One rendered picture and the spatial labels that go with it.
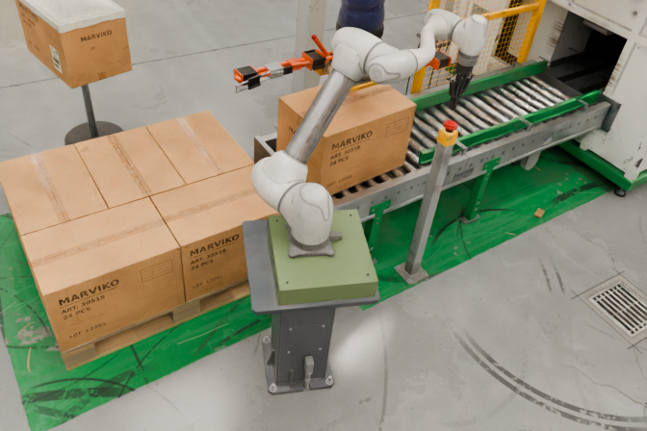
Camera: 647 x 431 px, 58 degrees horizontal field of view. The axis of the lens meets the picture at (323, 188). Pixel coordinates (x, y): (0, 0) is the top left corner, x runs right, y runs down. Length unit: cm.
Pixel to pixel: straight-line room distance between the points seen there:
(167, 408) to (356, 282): 114
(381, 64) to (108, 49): 212
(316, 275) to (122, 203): 118
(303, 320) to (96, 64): 208
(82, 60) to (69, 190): 94
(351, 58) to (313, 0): 172
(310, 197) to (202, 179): 110
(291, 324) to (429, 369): 86
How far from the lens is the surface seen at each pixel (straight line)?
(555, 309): 363
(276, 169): 227
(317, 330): 264
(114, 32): 382
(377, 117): 297
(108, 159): 334
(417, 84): 401
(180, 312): 312
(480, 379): 317
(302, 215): 217
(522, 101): 425
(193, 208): 297
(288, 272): 226
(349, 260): 232
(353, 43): 222
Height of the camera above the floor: 252
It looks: 40 degrees down
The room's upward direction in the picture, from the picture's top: 6 degrees clockwise
